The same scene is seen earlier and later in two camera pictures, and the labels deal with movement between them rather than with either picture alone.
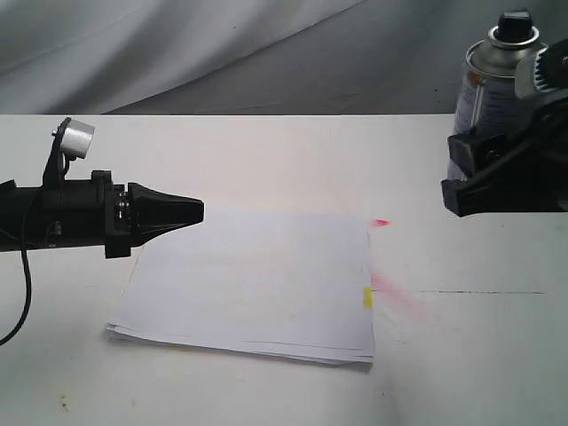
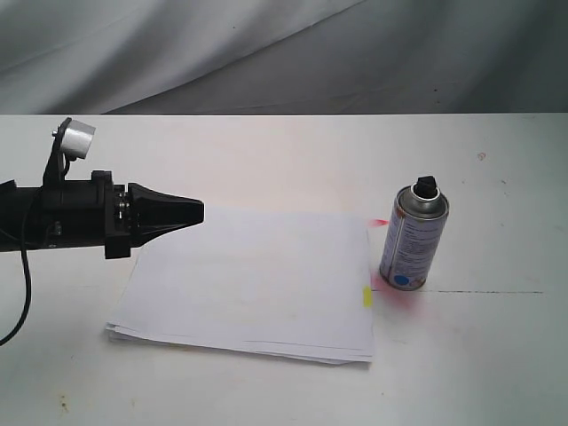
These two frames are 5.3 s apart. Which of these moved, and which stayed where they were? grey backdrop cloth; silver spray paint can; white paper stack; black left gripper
Moved: silver spray paint can
Stayed: grey backdrop cloth; black left gripper; white paper stack
